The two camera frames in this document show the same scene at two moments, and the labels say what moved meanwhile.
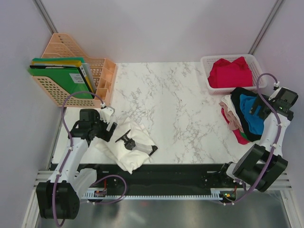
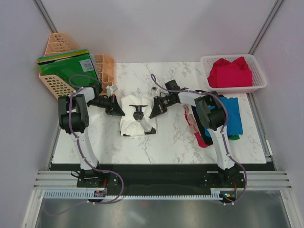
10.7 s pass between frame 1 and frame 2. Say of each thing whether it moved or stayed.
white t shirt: moved
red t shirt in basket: stayed
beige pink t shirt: moved
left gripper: moved
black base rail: stayed
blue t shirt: moved
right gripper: moved
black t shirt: moved
